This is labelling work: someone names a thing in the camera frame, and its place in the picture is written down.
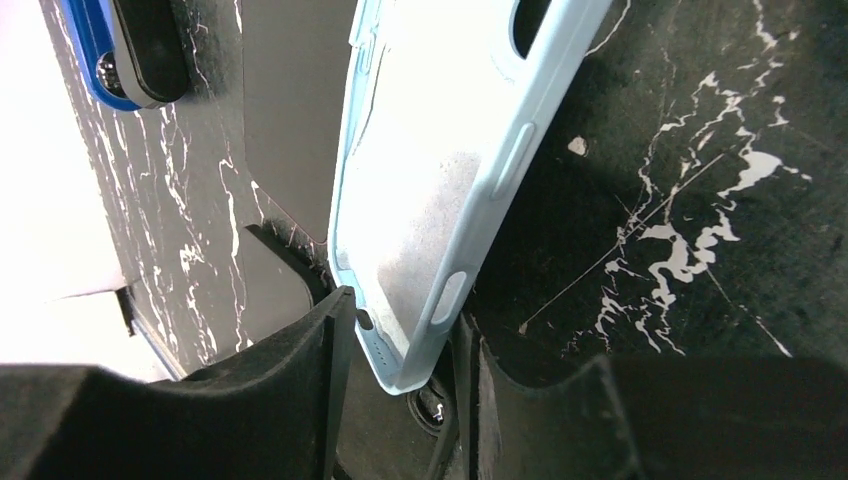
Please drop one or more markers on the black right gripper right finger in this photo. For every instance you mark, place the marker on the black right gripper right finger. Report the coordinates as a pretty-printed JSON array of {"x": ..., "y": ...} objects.
[{"x": 651, "y": 418}]

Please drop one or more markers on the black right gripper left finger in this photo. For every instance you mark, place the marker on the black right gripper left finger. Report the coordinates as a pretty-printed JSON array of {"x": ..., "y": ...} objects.
[{"x": 271, "y": 411}]

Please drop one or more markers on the phone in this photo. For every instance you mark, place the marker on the phone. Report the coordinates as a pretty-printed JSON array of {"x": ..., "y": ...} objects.
[
  {"x": 399, "y": 437},
  {"x": 442, "y": 118}
]

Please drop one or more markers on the blue stapler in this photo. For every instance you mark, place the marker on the blue stapler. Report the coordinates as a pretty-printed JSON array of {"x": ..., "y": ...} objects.
[{"x": 129, "y": 52}]

